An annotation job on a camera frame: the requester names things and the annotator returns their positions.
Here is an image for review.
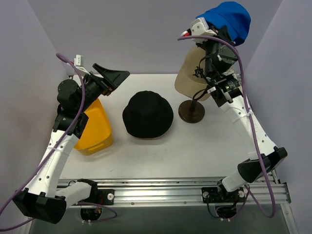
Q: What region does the beige baseball cap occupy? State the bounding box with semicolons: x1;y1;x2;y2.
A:
175;46;207;98

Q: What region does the black hat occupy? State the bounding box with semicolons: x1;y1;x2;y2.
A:
122;91;174;139

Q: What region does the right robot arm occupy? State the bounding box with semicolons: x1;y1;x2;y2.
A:
197;31;288;202

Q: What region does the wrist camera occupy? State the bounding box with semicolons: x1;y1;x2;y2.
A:
180;17;217;37
74;55;90;76

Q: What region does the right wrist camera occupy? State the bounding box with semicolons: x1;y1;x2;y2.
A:
180;17;217;37

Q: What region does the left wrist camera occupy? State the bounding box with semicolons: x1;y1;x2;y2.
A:
74;55;90;76

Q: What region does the cream mannequin head stand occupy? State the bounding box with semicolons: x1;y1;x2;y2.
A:
178;89;207;123

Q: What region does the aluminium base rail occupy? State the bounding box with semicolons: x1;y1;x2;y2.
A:
52;175;291;208

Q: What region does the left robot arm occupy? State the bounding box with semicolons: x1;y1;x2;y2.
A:
13;63;130;224

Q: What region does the yellow plastic basket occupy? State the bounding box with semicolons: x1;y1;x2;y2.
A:
74;98;114;156

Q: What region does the blue hat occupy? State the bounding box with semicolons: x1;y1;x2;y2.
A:
196;1;252;46

